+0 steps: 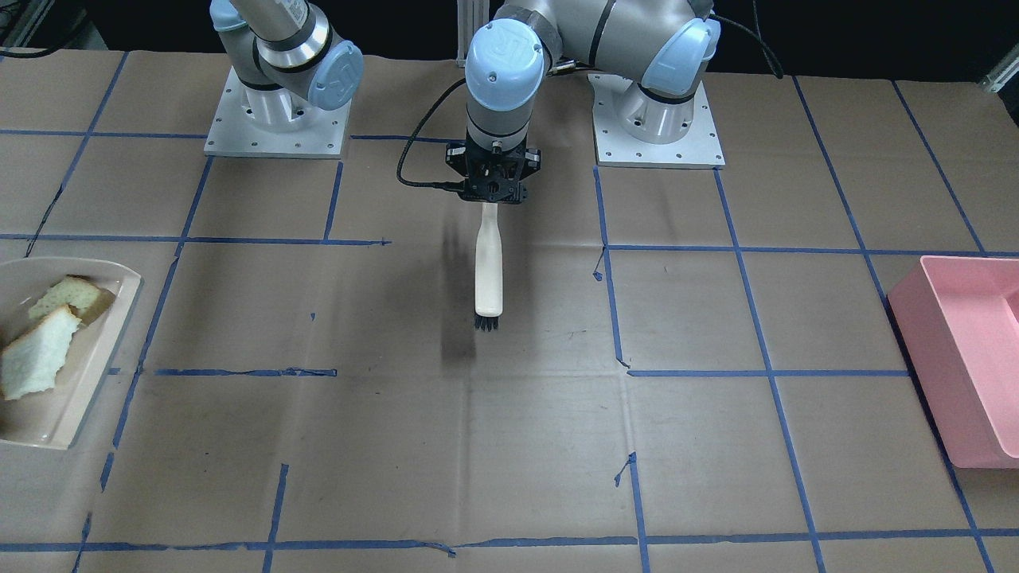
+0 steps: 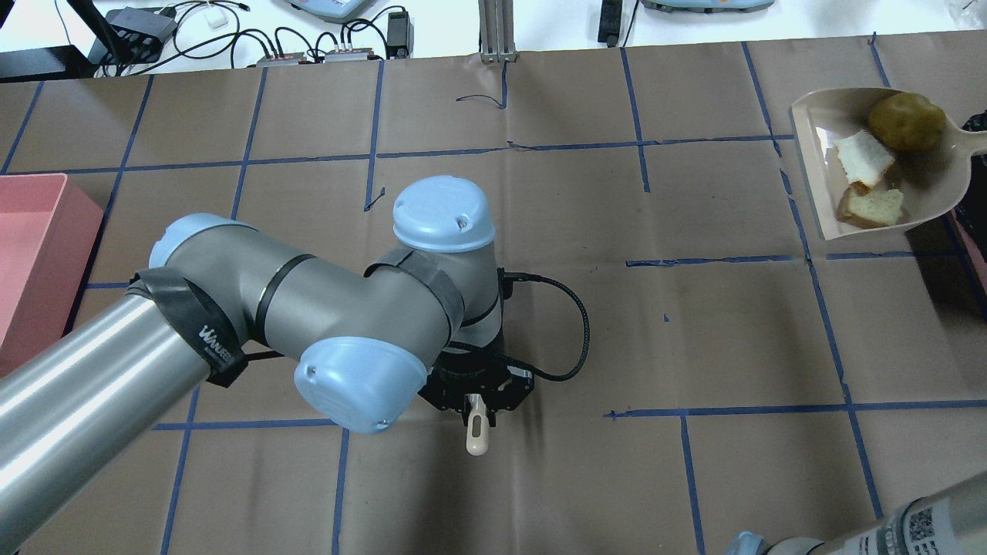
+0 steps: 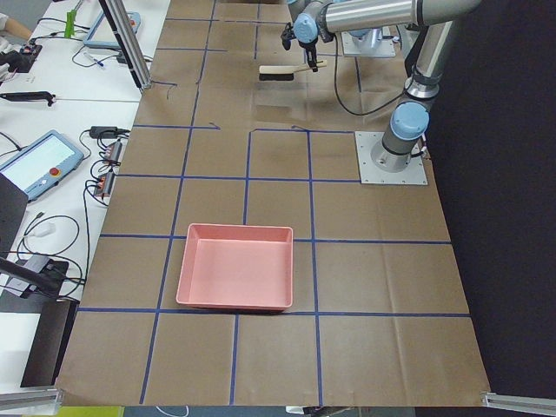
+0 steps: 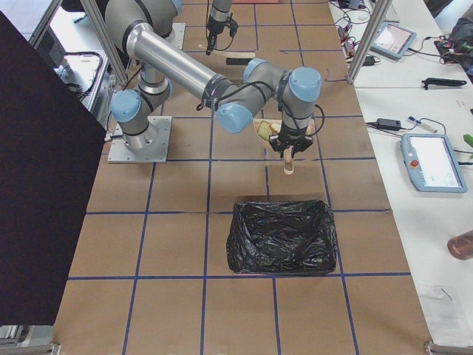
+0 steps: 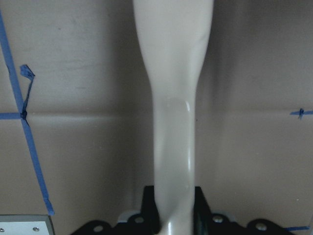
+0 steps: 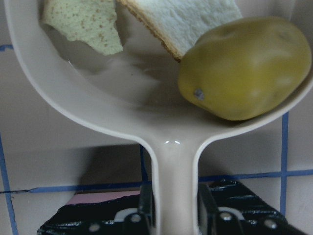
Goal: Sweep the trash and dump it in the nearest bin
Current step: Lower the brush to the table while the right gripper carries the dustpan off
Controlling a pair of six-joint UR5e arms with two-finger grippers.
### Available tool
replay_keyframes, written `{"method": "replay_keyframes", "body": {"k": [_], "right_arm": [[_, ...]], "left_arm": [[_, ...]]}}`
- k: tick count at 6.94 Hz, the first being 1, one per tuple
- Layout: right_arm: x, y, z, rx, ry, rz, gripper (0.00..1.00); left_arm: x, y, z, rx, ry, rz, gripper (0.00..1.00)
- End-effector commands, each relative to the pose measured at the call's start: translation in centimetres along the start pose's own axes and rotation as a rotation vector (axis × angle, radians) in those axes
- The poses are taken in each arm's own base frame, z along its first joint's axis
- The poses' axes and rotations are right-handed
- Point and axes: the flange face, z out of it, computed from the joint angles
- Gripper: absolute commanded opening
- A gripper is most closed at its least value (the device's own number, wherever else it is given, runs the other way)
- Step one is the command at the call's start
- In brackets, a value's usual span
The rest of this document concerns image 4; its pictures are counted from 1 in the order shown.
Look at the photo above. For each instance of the brown bottle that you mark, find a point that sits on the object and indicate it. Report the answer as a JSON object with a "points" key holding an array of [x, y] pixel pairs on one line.
{"points": [[460, 246]]}

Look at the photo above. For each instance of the black bag lined bin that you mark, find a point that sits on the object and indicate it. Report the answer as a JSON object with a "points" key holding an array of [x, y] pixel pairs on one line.
{"points": [[282, 238]]}

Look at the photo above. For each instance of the beige hand brush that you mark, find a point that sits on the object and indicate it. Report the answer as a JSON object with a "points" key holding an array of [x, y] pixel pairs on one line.
{"points": [[235, 58]]}

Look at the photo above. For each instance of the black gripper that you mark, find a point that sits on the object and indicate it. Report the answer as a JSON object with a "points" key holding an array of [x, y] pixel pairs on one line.
{"points": [[215, 26], [290, 136]]}

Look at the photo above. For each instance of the far teach pendant tablet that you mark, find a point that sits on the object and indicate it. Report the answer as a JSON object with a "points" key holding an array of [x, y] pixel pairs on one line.
{"points": [[392, 40]]}

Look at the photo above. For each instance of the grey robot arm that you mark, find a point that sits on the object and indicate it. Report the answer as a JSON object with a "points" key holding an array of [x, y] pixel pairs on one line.
{"points": [[140, 30], [218, 19]]}

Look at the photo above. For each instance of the bread slice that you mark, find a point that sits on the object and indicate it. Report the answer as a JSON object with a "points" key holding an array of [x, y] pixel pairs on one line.
{"points": [[264, 130]]}

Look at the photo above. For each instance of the black power adapter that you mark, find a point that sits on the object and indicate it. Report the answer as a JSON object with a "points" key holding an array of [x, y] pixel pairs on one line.
{"points": [[388, 124]]}

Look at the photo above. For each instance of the teach pendant tablet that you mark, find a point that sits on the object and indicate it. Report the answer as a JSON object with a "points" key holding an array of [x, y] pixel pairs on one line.
{"points": [[430, 163], [392, 40]]}

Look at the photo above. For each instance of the near teach pendant tablet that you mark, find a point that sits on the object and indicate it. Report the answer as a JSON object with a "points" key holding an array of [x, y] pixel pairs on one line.
{"points": [[430, 163]]}

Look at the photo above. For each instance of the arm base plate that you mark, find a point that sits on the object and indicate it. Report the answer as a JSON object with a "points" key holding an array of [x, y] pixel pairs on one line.
{"points": [[149, 147], [177, 35]]}

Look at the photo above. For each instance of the small brown cracker piece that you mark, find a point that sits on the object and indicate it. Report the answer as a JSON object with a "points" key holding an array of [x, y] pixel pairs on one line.
{"points": [[275, 128]]}

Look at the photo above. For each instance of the aluminium frame post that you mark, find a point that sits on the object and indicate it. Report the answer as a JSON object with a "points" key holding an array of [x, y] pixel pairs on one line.
{"points": [[369, 34]]}

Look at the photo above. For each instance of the black side panel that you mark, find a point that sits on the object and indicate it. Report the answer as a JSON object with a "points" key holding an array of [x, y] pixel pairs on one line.
{"points": [[50, 150]]}

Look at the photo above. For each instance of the beige plastic dustpan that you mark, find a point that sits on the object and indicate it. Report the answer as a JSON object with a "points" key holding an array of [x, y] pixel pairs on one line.
{"points": [[287, 156]]}

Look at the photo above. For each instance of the black handheld tool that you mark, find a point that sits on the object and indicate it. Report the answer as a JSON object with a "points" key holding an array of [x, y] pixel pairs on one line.
{"points": [[442, 82]]}

